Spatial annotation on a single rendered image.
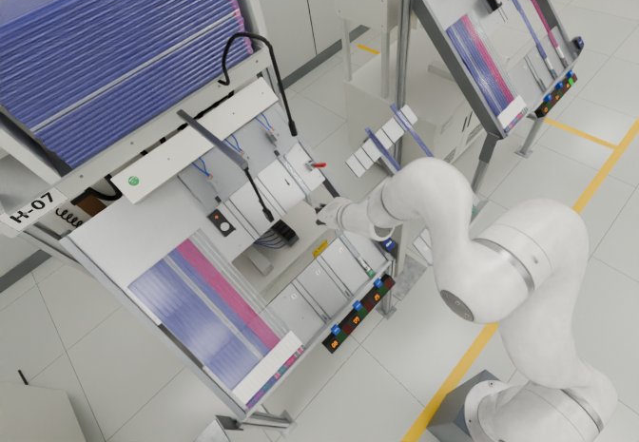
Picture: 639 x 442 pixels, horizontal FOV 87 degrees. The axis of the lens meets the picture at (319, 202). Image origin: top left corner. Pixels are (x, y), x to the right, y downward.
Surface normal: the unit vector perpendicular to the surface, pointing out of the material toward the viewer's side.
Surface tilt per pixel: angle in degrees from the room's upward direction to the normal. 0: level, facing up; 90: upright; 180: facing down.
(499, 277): 19
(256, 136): 45
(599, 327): 0
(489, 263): 8
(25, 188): 0
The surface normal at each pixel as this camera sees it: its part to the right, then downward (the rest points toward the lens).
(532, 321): -0.61, -0.14
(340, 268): 0.39, -0.04
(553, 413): -0.29, -0.70
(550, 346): -0.11, 0.29
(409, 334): -0.14, -0.57
